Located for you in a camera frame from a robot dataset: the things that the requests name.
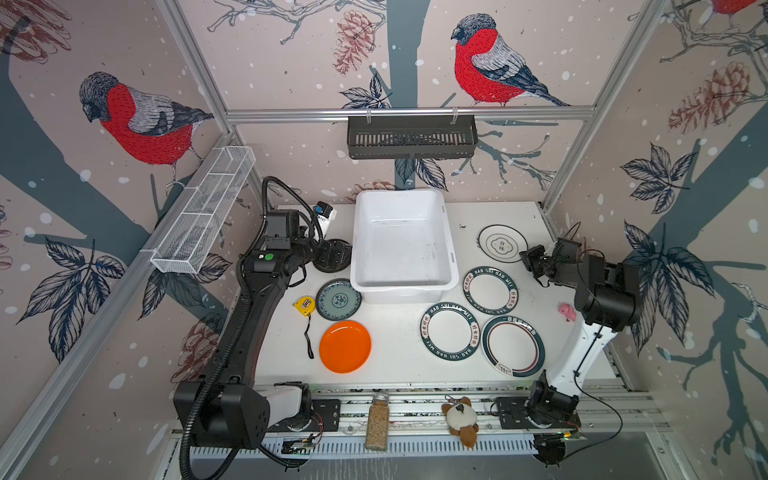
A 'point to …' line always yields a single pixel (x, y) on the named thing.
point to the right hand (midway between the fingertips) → (523, 253)
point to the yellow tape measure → (307, 306)
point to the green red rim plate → (512, 346)
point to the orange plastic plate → (345, 346)
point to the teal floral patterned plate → (338, 300)
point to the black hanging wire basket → (412, 137)
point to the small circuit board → (296, 447)
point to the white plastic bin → (403, 246)
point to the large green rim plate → (449, 331)
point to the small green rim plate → (490, 290)
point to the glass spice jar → (378, 428)
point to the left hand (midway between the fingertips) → (334, 239)
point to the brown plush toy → (461, 419)
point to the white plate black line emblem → (502, 243)
